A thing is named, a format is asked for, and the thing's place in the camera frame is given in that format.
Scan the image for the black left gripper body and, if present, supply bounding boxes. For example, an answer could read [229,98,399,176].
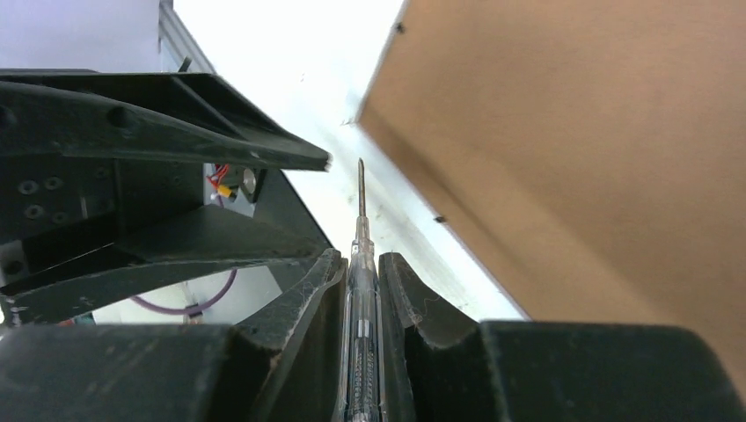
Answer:
[1,155,204,284]

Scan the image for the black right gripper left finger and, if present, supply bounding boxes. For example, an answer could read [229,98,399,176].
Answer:
[1,249,346,421]

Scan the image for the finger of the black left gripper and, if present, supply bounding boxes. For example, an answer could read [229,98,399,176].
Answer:
[1,205,326,326]
[1,69,330,171]

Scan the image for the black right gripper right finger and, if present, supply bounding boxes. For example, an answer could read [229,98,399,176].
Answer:
[378,252,745,421]

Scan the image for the clear handle screwdriver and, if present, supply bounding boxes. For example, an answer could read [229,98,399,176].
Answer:
[338,159,387,421]

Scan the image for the white picture frame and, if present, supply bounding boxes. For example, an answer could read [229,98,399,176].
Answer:
[330,1,745,390]

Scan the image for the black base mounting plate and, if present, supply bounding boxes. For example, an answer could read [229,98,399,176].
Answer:
[205,166,332,249]

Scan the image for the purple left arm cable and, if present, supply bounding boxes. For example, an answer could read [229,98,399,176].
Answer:
[128,267,239,318]

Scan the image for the aluminium table front rail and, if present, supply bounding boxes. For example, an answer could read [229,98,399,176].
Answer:
[158,0,216,74]

